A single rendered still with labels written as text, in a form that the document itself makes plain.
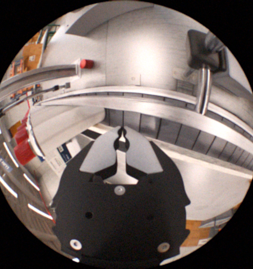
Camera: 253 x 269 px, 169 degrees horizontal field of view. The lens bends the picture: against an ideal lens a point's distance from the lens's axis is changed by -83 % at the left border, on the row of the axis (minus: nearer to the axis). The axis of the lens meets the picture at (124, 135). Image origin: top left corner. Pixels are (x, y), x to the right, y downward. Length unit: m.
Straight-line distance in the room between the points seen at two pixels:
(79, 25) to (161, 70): 0.31
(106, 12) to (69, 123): 0.33
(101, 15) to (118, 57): 0.18
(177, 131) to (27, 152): 0.25
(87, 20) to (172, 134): 0.40
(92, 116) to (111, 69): 0.14
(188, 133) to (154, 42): 0.21
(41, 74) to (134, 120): 0.32
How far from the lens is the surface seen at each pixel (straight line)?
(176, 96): 0.15
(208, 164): 0.18
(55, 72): 0.36
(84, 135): 0.34
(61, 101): 0.19
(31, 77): 0.34
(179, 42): 0.23
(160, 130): 0.17
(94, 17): 0.35
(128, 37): 0.27
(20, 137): 0.20
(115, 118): 0.20
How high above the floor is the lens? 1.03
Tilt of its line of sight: 48 degrees down
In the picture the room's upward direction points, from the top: 133 degrees counter-clockwise
